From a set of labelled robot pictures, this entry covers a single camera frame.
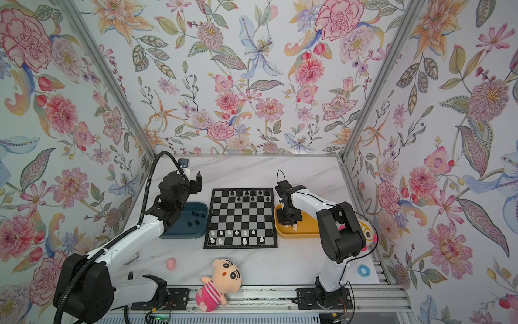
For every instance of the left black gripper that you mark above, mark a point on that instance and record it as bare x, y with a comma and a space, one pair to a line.
196, 185

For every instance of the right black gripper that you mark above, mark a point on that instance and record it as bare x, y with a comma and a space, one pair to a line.
289, 217

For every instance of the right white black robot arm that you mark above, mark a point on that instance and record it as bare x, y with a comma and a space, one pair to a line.
341, 234

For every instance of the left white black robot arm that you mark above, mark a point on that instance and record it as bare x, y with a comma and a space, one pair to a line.
87, 289

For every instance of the yellow plastic tray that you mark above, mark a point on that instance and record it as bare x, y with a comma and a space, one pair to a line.
305, 229

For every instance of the teal plastic tray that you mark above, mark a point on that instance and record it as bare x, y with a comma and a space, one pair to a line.
191, 224

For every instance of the black and white chessboard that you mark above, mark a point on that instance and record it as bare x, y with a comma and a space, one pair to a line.
241, 218

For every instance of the small pink eraser toy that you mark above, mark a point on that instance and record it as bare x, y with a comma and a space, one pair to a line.
171, 264

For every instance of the pink green plush toy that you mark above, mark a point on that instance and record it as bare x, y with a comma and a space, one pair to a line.
369, 232

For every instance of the pink striped plush doll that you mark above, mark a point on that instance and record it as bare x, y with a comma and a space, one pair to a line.
226, 279

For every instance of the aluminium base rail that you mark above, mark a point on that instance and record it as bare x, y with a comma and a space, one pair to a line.
291, 299

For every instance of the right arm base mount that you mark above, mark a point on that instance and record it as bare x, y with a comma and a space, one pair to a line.
323, 299

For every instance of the blue ring sticker card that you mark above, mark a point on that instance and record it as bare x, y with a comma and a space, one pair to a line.
367, 275

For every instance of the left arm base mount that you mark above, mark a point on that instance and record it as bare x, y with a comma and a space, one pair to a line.
175, 299

